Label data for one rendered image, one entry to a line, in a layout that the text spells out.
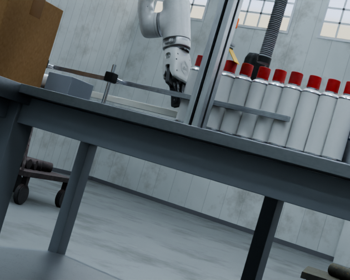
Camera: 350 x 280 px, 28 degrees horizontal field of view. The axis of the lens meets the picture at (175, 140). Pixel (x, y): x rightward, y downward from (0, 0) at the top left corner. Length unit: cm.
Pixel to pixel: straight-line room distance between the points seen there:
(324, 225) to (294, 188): 1102
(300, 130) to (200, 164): 62
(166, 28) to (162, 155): 86
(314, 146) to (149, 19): 66
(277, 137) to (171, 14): 53
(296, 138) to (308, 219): 1048
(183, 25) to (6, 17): 51
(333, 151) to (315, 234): 1045
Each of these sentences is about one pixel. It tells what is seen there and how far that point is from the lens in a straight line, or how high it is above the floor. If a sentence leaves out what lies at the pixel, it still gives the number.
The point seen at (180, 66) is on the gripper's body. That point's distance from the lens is 206.
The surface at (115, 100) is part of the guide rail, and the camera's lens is 223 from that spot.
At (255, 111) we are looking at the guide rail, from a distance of 187.
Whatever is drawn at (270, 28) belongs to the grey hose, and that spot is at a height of 117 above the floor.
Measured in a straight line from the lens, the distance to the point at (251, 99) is 191.
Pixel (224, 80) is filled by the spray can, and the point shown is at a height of 102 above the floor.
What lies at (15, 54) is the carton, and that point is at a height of 93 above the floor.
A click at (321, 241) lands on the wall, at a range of 1217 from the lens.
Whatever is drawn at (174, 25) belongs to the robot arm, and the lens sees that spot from 209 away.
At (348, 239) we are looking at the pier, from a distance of 1186.
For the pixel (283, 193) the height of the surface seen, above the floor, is 76.
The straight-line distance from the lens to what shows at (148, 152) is 131.
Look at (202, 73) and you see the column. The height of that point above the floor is 101.
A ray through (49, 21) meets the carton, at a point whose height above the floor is 107.
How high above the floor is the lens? 75
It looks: 2 degrees up
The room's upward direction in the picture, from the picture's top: 17 degrees clockwise
